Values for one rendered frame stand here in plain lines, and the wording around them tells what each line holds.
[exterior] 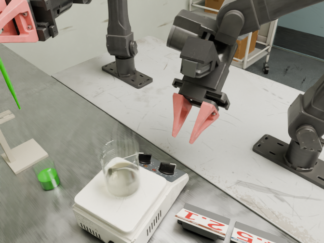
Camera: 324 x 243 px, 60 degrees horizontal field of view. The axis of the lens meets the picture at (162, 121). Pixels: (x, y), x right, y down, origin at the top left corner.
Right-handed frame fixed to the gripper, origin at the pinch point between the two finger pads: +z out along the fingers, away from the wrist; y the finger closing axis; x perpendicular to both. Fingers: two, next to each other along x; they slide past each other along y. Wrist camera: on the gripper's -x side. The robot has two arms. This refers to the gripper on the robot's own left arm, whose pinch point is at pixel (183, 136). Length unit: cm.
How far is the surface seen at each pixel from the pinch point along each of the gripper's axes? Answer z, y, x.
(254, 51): -118, -41, 210
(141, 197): 12.6, -1.1, -4.4
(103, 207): 16.2, -5.2, -7.4
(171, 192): 10.3, 1.5, 1.8
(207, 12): -125, -84, 169
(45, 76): -3, -63, 21
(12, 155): 18.4, -35.6, -1.0
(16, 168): 20.8, -33.3, -0.5
